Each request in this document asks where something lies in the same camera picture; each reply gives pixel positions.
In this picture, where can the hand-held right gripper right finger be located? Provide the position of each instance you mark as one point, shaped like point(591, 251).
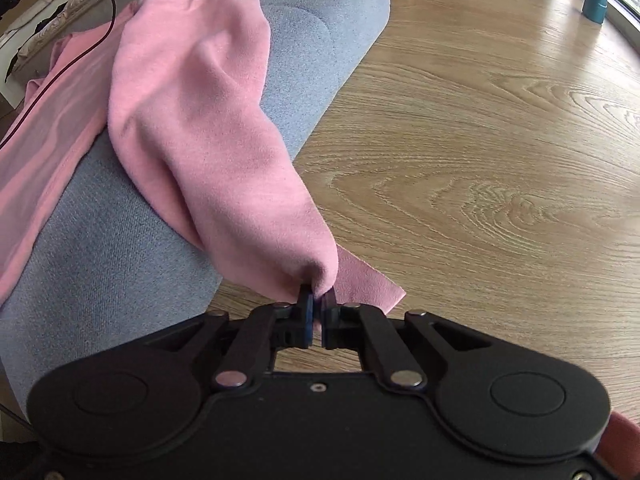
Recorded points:
point(330, 327)

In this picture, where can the pink garment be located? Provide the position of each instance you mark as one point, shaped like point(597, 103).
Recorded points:
point(200, 135)

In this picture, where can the light quilted blanket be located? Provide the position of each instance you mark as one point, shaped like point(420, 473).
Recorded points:
point(60, 20)

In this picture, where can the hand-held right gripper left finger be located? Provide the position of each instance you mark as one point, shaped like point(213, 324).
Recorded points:
point(306, 322)

